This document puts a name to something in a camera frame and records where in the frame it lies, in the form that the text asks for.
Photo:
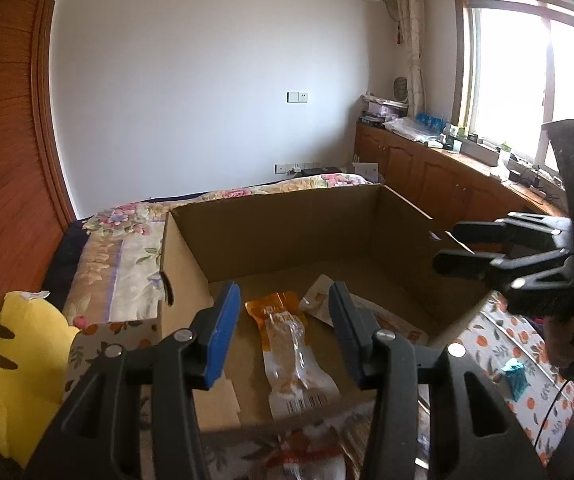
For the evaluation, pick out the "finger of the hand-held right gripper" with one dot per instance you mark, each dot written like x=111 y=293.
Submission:
x=467 y=264
x=482 y=231

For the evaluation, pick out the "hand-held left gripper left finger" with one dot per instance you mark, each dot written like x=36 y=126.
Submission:
x=222 y=332

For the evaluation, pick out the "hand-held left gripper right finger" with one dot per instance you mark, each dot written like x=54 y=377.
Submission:
x=347 y=332

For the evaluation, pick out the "orange clear snack packet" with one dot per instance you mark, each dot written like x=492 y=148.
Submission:
x=289 y=355

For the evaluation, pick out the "brown cardboard box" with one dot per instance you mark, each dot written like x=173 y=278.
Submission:
x=292 y=230

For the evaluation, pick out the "white snack packet orange print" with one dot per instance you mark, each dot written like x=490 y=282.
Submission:
x=317 y=300

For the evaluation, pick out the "long white box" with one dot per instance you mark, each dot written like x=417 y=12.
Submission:
x=479 y=152

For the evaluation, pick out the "orange fruit print bedsheet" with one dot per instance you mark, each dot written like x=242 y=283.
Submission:
x=497 y=340

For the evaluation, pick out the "wooden cabinet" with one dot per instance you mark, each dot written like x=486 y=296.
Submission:
x=417 y=170

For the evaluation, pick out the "brown striped snack packet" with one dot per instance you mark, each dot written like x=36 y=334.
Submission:
x=357 y=435

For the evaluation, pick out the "floral blanket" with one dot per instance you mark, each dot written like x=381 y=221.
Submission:
x=127 y=260

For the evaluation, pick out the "blue boxes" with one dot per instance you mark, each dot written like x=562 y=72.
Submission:
x=431 y=121

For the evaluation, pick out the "clear plastic bag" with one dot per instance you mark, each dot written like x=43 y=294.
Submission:
x=412 y=129

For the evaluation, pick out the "teal snack wrapper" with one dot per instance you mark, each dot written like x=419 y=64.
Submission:
x=515 y=379

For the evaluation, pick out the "white box with prongs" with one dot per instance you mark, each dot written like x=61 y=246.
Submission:
x=366 y=170

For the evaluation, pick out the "stack of books and boxes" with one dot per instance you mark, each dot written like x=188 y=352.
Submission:
x=382 y=109

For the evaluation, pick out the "black flat device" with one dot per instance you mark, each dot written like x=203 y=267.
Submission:
x=322 y=171

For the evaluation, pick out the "round grey ornament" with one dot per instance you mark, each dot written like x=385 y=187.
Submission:
x=400 y=89

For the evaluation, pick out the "dark blue cloth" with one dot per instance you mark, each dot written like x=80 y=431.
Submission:
x=64 y=260

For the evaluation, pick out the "patterned curtain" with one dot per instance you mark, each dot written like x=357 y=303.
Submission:
x=412 y=35

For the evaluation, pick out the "yellow plush pillow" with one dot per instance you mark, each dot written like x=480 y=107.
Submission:
x=12 y=360

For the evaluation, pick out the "red hanging tassel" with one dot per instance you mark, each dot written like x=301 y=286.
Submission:
x=400 y=35

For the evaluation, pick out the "wooden headboard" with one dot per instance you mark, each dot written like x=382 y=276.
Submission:
x=2 y=160

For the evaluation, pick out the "wall outlet strip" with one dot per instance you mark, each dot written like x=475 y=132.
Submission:
x=292 y=166

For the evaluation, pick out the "white wall switch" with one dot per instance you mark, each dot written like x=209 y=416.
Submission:
x=298 y=97

